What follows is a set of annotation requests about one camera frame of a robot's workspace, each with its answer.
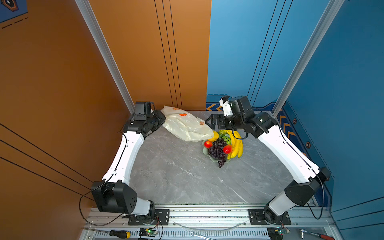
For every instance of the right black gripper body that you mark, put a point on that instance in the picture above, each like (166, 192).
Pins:
(230, 122)

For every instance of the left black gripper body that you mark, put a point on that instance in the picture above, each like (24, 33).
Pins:
(155, 121)

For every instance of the yellow banana bunch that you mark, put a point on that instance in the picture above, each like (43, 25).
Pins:
(237, 145)

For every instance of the cream plastic bag orange print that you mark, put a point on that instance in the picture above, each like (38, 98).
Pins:
(186, 126)

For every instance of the dark purple grape bunch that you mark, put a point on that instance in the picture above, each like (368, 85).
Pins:
(216, 152)

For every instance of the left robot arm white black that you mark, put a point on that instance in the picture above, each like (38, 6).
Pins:
(113, 194)

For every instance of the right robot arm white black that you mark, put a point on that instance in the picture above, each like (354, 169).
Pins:
(308, 178)

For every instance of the green kiwi half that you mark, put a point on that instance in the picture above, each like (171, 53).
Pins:
(227, 140)

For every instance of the green orange mango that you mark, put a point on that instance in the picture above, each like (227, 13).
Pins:
(222, 133)

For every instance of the red apple right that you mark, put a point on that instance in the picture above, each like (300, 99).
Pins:
(228, 149)

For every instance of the red apple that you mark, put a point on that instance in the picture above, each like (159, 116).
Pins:
(228, 149)
(208, 144)

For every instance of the yellow lemon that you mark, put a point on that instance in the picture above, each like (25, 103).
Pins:
(215, 137)

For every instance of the red apple left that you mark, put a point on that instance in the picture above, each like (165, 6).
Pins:
(208, 144)

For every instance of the green leaf-shaped plate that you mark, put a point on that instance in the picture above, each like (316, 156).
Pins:
(205, 150)

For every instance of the left green circuit board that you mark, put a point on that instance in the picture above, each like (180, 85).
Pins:
(148, 233)

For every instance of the green circuit board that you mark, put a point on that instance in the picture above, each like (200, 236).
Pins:
(148, 233)
(278, 234)

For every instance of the right green circuit board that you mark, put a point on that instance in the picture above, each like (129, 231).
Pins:
(278, 234)

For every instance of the yellow black screwdriver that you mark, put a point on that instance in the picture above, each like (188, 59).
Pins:
(119, 234)

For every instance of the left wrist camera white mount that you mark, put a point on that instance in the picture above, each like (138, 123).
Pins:
(143, 108)

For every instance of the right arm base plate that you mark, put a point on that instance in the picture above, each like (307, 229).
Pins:
(257, 217)

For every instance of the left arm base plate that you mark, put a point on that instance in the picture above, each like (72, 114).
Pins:
(161, 216)

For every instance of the aluminium front rail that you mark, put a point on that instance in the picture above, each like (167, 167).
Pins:
(214, 222)

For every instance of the red handled tool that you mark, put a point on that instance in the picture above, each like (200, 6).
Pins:
(321, 236)

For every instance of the left aluminium corner post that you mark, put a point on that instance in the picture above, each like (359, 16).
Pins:
(101, 42)

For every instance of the aluminium corner post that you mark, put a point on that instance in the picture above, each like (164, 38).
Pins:
(101, 42)
(315, 39)

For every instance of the right aluminium corner post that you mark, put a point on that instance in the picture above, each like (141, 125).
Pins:
(315, 39)

